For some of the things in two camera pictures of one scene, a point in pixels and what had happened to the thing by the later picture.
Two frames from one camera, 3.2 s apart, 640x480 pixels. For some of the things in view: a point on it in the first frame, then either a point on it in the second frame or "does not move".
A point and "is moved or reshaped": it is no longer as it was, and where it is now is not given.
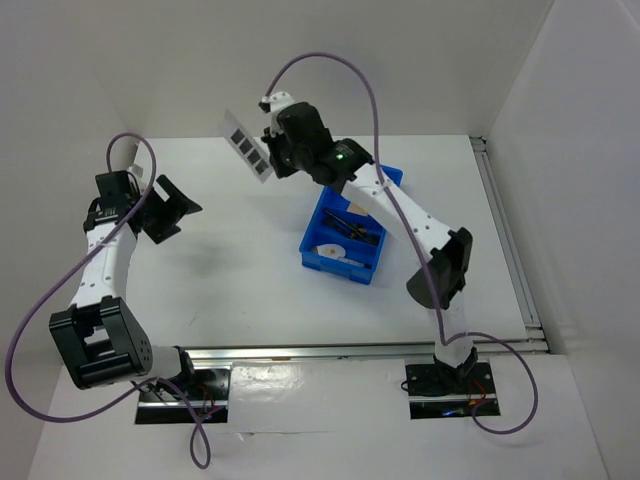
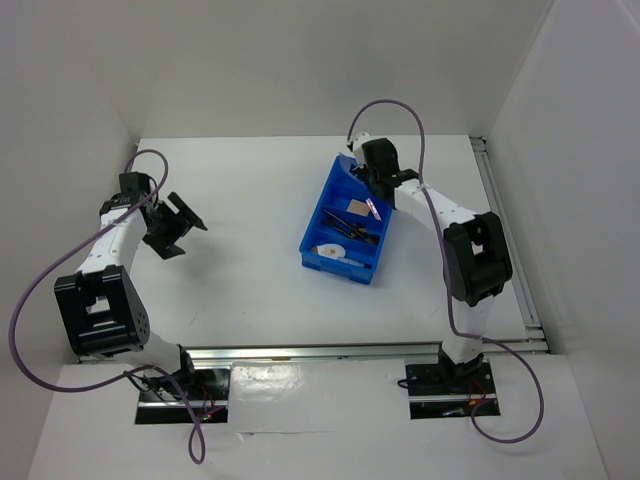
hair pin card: [247, 146] is moved or reshaped
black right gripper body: [285, 158] → [368, 173]
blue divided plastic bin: [341, 240] does not move
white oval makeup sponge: [331, 251] does not move
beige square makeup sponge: [354, 207] does not move
